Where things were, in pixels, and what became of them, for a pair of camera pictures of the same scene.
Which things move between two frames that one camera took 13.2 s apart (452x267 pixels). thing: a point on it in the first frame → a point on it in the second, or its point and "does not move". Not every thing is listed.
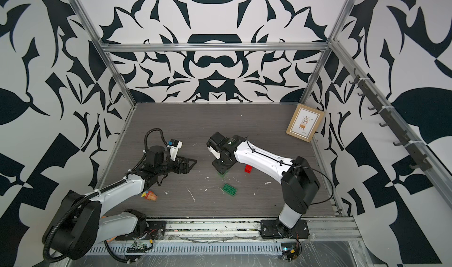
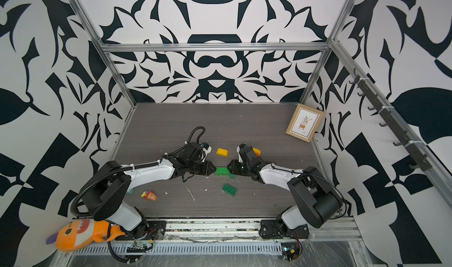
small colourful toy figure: x=149 y=195 does not move
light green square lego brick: x=224 y=174 does not move
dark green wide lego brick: x=229 y=189 does not move
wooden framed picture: x=305 y=123 does not move
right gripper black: x=218 y=167 → x=232 y=167
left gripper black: x=188 y=167 → x=209 y=165
